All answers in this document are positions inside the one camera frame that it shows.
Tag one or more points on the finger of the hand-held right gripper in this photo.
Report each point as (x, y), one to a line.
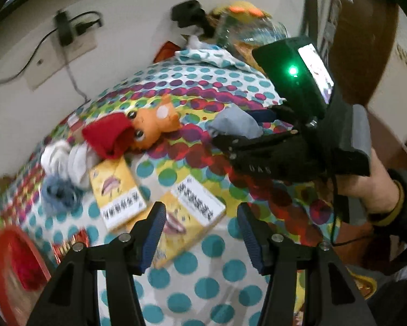
(268, 114)
(244, 144)

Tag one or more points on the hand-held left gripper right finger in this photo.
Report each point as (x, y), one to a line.
(254, 241)

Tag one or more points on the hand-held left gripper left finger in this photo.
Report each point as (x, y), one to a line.
(152, 234)

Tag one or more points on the light blue sock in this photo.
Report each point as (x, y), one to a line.
(234, 122)

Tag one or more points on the yellow medicine box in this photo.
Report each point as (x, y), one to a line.
(115, 183)
(183, 224)

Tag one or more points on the shiny red packet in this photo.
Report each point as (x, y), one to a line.
(66, 248)

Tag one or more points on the white sock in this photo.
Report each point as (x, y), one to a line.
(54, 156)
(83, 168)

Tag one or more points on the red sock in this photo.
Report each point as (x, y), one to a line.
(28, 271)
(105, 135)

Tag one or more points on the red plastic basin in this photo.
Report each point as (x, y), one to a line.
(3, 271)

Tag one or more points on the person's right hand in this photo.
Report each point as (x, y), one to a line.
(370, 190)

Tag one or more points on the polka dot tablecloth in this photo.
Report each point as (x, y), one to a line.
(224, 278)

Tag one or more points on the clear plastic bottle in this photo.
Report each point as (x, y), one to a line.
(247, 32)

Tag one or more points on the orange plush toy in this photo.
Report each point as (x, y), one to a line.
(152, 122)

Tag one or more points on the large cardboard box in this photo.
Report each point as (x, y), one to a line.
(393, 85)

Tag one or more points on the white crumpled cloth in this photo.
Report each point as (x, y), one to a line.
(195, 42)

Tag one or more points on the yellow plush toy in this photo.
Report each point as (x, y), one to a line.
(244, 8)

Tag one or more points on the orange red packet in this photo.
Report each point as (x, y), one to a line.
(168, 51)

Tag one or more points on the yellow wristband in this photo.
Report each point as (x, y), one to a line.
(395, 203)

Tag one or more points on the small cardboard piece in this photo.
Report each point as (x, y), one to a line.
(6, 181)

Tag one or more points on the black power adapter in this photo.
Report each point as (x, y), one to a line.
(65, 29)

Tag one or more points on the black camera device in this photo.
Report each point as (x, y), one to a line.
(188, 13)

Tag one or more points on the white wall outlet plate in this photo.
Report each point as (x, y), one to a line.
(50, 64)

